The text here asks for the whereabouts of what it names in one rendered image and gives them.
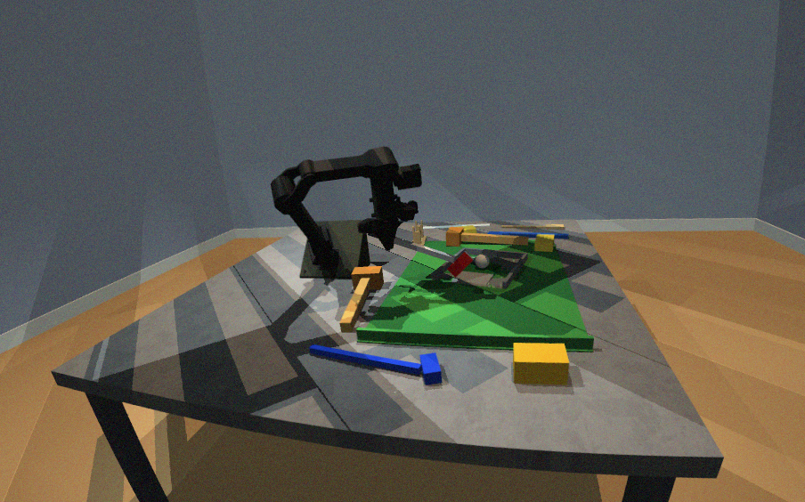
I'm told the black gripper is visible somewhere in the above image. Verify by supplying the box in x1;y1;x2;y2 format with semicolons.
357;192;403;251

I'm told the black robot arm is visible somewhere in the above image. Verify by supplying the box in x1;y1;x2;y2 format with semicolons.
271;147;422;270

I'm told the green flat mat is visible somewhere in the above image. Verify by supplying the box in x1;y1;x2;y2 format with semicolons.
366;239;588;336

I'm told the white golf ball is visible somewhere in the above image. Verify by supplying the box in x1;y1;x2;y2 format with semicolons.
475;254;490;268

